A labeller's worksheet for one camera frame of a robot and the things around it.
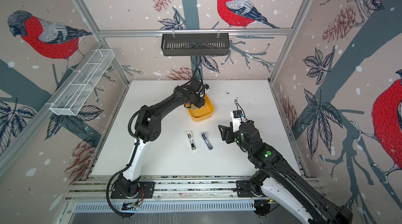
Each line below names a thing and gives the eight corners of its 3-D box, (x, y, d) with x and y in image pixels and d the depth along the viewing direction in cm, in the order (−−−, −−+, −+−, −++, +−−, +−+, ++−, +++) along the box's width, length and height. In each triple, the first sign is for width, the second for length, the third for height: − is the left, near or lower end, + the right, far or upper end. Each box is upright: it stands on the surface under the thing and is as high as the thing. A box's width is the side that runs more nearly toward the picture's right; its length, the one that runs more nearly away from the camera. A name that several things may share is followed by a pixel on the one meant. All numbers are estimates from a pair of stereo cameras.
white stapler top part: (192, 151, 88) (191, 149, 85) (186, 134, 94) (185, 132, 92) (197, 149, 88) (196, 147, 86) (190, 132, 95) (190, 130, 93)
